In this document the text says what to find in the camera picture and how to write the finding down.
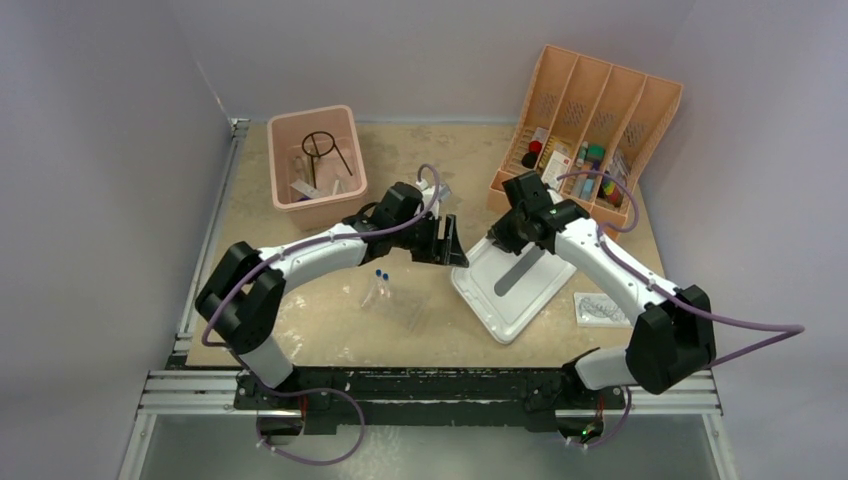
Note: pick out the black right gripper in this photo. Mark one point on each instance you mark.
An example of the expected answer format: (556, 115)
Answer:
(504, 240)

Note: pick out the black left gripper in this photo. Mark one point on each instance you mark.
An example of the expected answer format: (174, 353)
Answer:
(440, 251)

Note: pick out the white plastic lid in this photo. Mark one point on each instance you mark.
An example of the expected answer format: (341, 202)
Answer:
(507, 291)

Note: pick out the clay pipe triangle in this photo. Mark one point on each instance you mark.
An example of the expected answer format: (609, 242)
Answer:
(336, 187)

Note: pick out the white paper packet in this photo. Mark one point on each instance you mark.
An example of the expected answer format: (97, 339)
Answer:
(306, 190)

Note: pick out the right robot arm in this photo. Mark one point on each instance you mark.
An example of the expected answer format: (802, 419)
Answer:
(672, 336)

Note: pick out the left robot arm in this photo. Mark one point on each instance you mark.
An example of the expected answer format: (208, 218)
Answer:
(241, 298)

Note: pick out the white instruction box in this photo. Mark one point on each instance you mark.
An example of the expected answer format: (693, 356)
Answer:
(559, 164)

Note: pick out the orange cap highlighter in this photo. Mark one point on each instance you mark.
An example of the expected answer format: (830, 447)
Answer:
(580, 179)

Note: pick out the yellow envelope box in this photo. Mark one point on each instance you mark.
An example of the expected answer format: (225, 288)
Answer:
(560, 145)

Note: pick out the white glue stick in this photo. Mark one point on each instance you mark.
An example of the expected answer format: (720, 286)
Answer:
(582, 153)

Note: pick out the printed paper sheet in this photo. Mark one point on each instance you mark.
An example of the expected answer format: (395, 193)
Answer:
(598, 310)

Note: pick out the green eraser block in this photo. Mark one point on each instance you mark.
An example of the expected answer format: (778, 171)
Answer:
(595, 155)

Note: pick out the pink four-slot file organizer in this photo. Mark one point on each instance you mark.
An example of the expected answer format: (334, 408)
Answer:
(580, 98)

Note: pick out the pink plastic bin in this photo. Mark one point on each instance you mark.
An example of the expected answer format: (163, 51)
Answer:
(327, 138)

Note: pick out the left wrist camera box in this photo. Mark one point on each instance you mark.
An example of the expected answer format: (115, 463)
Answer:
(433, 196)

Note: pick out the aluminium frame rail base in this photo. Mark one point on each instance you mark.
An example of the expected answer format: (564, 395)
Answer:
(371, 399)

